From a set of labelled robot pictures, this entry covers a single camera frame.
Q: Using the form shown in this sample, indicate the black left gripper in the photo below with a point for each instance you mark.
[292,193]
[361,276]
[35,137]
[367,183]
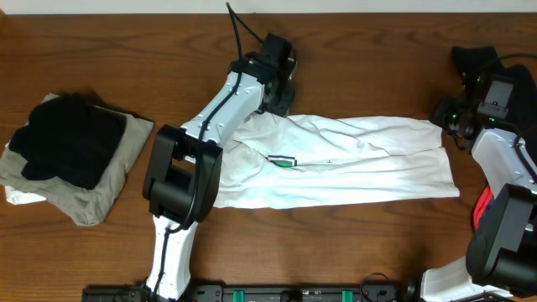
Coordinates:
[279,99]

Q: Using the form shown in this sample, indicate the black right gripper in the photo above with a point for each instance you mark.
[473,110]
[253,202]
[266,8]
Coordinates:
[445,118]

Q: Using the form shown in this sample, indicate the white printed t-shirt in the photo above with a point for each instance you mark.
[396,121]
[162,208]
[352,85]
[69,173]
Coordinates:
[306,160]

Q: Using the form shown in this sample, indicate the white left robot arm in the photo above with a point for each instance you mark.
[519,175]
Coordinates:
[185,165]

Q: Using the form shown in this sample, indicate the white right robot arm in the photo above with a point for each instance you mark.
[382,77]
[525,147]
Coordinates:
[500,262]

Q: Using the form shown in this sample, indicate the black garment at right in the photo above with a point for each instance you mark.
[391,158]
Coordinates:
[473,62]

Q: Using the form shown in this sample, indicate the grey red-trimmed garment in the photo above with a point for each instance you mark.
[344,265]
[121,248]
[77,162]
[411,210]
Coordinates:
[481,206]

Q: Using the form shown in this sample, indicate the folded black garment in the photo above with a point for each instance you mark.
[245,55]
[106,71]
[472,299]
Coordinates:
[68,138]

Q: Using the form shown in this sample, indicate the folded beige garment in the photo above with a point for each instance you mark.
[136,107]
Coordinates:
[90,207]

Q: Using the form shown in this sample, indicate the folded white garment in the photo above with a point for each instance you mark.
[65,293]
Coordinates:
[11,166]

